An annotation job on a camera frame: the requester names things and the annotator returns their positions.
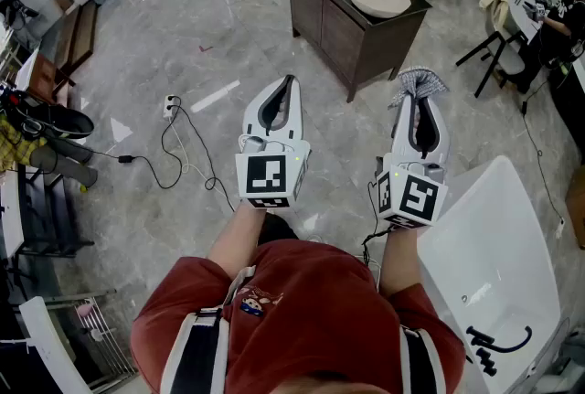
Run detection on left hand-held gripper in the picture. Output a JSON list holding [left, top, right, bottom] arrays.
[[235, 74, 313, 210]]

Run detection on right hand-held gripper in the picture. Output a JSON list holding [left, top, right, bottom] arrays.
[[374, 94, 452, 230]]

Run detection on grey cleaning cloth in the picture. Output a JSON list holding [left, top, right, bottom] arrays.
[[388, 66, 450, 110]]

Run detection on person's left forearm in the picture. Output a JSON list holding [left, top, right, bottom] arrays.
[[207, 199, 269, 282]]

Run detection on person's right forearm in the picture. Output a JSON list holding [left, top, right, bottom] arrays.
[[378, 225, 424, 300]]

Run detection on white power strip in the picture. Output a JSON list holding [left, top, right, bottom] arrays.
[[163, 93, 180, 122]]

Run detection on dark wooden sink cabinet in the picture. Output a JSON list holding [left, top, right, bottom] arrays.
[[286, 0, 433, 103]]

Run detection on white bathtub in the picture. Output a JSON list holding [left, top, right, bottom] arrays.
[[415, 155, 568, 394]]

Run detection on black grey chair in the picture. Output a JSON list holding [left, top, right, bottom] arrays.
[[455, 5, 531, 99]]

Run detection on pale yellow cloth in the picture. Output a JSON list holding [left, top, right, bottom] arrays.
[[478, 0, 511, 30]]

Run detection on cardboard box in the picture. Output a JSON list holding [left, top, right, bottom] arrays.
[[565, 165, 585, 250]]

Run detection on person's red shirt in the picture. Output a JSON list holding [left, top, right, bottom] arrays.
[[130, 239, 467, 394]]

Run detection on brown wooden bench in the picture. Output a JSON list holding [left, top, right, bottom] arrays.
[[53, 0, 100, 76]]

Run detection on black bathtub faucet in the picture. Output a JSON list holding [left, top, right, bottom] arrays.
[[464, 325, 534, 378]]

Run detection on brown wooden stool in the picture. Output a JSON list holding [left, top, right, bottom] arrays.
[[13, 48, 77, 108]]

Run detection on black metal rack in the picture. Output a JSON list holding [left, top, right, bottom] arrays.
[[16, 163, 95, 259]]

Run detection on thin black floor cable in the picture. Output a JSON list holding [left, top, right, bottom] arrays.
[[520, 80, 566, 224]]

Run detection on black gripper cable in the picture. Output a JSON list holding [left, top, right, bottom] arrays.
[[363, 181, 389, 268]]

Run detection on black power adapter with cable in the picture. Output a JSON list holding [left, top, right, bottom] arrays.
[[81, 95, 189, 191]]

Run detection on black white shoulder strap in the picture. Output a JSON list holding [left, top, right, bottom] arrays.
[[159, 263, 257, 394], [399, 325, 447, 394]]

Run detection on white wire rack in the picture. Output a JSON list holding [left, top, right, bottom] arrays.
[[75, 295, 138, 384]]

